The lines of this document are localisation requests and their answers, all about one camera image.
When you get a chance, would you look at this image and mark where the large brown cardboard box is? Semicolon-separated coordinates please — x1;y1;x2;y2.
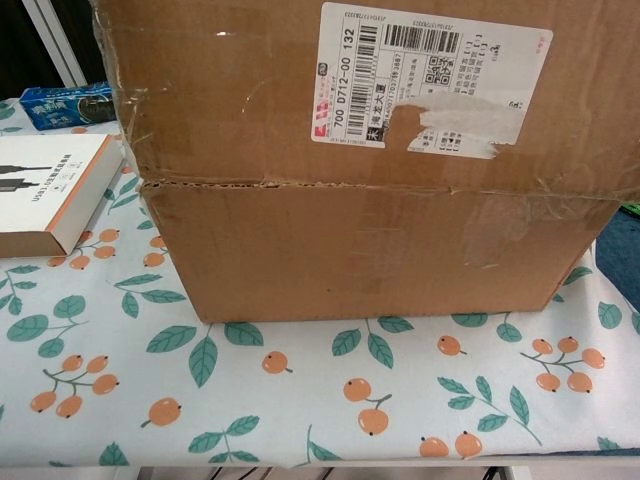
97;0;640;325

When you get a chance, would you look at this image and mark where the leaf and fruit print tablecloth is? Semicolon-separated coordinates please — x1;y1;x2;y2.
0;94;640;469

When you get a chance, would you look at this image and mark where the blue cookie box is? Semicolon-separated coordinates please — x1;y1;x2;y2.
19;83;117;132

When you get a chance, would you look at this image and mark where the black pleated curtain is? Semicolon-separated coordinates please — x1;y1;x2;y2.
0;0;104;99

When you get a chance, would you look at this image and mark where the white cable product box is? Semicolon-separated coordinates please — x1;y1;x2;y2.
0;133;124;259

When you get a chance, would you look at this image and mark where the white slanted frame post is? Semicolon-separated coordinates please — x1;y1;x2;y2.
24;0;101;87

